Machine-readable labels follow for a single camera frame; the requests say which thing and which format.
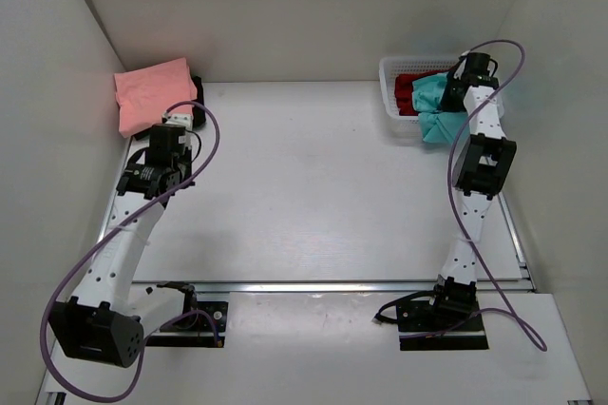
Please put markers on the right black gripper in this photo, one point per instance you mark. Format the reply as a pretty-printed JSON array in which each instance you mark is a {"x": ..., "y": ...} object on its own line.
[{"x": 446, "y": 105}]

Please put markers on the teal t shirt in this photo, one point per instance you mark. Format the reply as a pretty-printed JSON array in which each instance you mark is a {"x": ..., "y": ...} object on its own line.
[{"x": 437, "y": 126}]

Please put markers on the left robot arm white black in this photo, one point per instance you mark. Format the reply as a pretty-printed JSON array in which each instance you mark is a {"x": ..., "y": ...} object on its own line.
[{"x": 100, "y": 322}]

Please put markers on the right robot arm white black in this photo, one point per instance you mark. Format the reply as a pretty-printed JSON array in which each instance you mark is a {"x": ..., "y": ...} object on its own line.
[{"x": 477, "y": 178}]

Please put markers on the black folded t shirt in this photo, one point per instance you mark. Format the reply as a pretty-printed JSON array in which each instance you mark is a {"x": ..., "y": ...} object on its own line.
[{"x": 200, "y": 96}]

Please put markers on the red t shirt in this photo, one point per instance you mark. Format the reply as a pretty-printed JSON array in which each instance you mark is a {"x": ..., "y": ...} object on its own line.
[{"x": 403, "y": 92}]

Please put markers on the white plastic basket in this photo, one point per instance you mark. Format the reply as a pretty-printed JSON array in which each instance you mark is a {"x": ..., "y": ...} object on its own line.
[{"x": 390, "y": 67}]

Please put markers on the pink folded t shirt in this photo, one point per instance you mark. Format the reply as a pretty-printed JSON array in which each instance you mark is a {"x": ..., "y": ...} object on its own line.
[{"x": 143, "y": 95}]

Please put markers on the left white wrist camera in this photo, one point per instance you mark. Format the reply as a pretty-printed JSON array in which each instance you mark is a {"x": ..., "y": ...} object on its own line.
[{"x": 178, "y": 119}]

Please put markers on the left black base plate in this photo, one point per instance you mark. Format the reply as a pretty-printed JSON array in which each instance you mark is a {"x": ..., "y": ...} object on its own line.
[{"x": 195, "y": 331}]

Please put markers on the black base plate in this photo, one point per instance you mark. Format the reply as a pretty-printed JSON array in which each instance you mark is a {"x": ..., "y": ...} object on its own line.
[
  {"x": 195, "y": 331},
  {"x": 421, "y": 329}
]

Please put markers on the aluminium rail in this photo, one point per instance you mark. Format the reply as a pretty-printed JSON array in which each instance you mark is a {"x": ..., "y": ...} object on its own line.
[{"x": 320, "y": 287}]

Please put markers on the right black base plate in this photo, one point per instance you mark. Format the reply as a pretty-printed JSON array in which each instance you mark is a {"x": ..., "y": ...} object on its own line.
[{"x": 421, "y": 329}]

